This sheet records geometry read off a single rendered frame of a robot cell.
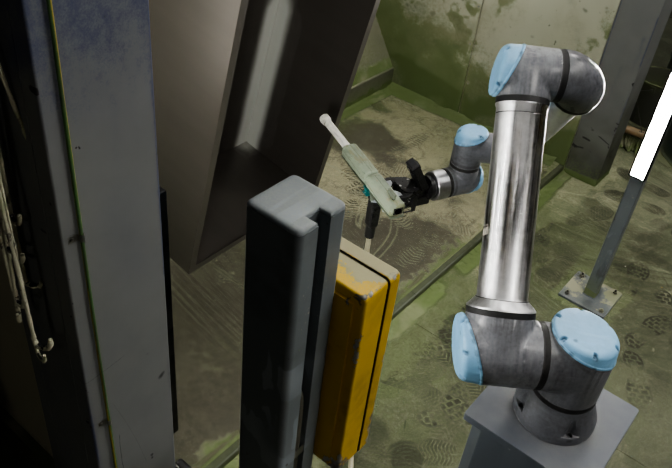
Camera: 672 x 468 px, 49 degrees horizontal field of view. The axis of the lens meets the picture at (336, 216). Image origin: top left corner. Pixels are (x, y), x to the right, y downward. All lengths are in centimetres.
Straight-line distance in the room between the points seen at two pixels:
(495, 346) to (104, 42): 99
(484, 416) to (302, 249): 126
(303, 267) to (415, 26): 360
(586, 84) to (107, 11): 104
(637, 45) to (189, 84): 227
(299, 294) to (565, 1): 319
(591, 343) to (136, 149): 100
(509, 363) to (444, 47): 269
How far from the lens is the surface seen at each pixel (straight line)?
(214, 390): 251
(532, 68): 164
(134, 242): 122
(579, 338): 164
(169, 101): 199
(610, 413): 190
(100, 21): 101
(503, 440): 176
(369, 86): 414
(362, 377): 73
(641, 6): 358
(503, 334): 159
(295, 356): 66
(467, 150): 217
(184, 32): 185
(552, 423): 175
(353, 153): 216
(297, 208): 58
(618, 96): 371
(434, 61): 412
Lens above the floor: 199
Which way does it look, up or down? 37 degrees down
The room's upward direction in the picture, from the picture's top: 7 degrees clockwise
